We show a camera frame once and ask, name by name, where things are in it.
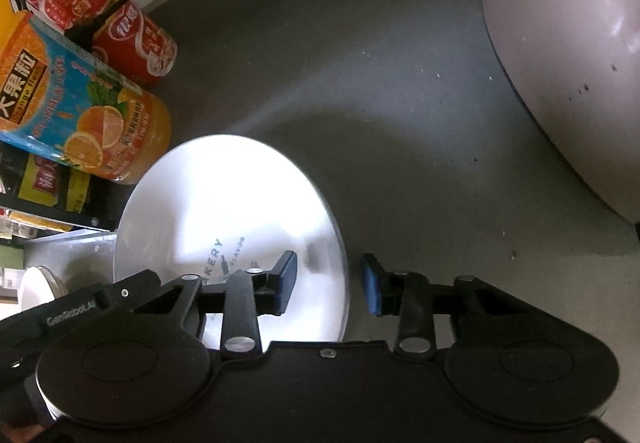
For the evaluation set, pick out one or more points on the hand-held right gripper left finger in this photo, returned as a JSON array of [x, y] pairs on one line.
[[287, 269]]

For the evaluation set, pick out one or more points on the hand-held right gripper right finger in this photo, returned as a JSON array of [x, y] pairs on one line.
[[372, 284]]

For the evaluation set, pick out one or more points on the small white plate blue print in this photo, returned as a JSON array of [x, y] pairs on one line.
[[225, 193]]

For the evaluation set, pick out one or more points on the black metal rack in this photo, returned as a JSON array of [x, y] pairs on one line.
[[50, 215]]

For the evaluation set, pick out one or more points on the orange juice bottle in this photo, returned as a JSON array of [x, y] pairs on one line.
[[75, 98]]

